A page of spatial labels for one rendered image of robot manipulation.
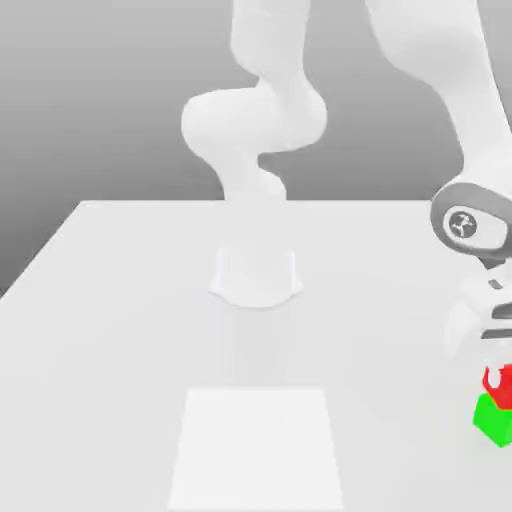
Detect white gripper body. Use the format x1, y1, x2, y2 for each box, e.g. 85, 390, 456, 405
443, 304, 512, 369

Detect small red cube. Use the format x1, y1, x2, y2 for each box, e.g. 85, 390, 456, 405
481, 362, 512, 412

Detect small green cube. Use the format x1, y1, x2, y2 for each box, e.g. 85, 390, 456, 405
472, 392, 512, 449

